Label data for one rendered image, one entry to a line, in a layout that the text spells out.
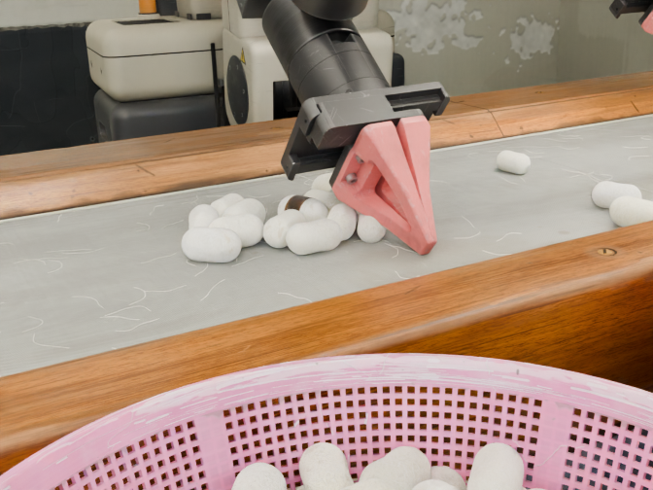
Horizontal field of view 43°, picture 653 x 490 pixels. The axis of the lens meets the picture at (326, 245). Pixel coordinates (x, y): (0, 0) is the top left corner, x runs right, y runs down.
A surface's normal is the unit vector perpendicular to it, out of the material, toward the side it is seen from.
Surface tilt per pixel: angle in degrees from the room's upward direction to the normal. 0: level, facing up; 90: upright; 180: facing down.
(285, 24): 67
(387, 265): 0
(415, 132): 61
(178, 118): 90
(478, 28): 90
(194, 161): 45
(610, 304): 90
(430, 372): 75
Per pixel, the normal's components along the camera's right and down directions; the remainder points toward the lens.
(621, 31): -0.92, 0.15
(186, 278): -0.04, -0.94
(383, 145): 0.40, -0.22
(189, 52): 0.38, 0.29
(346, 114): 0.28, -0.55
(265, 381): 0.35, 0.04
